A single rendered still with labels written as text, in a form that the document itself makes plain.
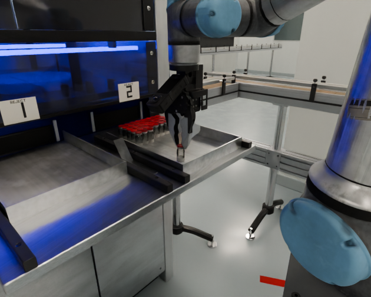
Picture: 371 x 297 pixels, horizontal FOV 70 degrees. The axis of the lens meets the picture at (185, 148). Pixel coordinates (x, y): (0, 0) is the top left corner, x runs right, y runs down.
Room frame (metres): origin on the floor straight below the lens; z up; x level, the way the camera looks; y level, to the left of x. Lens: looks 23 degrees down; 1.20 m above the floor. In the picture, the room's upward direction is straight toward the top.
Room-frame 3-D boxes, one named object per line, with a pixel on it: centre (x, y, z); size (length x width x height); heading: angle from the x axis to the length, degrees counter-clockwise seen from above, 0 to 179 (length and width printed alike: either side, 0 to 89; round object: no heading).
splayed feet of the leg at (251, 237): (1.52, -0.56, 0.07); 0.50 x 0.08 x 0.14; 137
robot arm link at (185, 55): (0.67, 0.01, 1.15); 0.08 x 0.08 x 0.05
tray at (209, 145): (0.78, 0.04, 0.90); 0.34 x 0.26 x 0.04; 47
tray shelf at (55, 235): (0.68, 0.19, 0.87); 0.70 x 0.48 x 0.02; 137
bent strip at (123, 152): (0.63, 0.13, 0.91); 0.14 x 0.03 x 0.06; 48
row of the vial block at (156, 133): (0.84, 0.11, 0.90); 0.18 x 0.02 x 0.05; 137
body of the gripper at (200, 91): (0.68, 0.00, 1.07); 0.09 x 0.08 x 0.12; 137
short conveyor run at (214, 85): (1.43, -0.05, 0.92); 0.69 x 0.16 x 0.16; 137
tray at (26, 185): (0.61, 0.36, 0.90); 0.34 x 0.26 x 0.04; 47
